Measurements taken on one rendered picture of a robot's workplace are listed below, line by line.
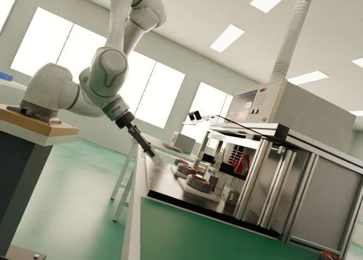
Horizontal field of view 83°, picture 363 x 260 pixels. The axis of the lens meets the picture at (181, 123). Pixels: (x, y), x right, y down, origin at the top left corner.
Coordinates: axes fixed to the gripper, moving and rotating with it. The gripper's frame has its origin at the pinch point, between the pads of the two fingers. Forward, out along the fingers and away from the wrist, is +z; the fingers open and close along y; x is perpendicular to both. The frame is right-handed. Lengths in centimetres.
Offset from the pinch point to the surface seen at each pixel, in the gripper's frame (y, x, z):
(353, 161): 22, 55, 44
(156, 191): 19.9, -5.3, 5.5
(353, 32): -163, 325, 72
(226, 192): 1.9, 13.7, 31.3
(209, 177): -20.4, 14.4, 31.0
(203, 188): 5.7, 7.1, 21.3
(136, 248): 47.0, -9.6, 2.4
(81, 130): -472, -125, -86
